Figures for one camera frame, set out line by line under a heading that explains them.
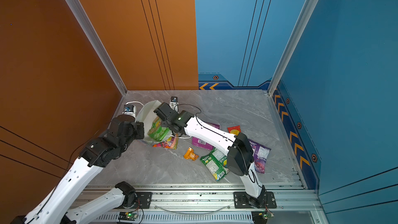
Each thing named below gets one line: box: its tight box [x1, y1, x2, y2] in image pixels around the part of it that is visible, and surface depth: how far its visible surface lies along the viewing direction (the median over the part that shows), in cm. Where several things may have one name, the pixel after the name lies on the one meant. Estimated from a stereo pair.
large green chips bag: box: [147, 116, 172, 142], surface depth 84 cm
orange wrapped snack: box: [183, 146, 200, 162], surface depth 89 cm
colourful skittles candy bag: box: [152, 133, 180, 150], surface depth 91 cm
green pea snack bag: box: [200, 147, 231, 182], surface depth 84 cm
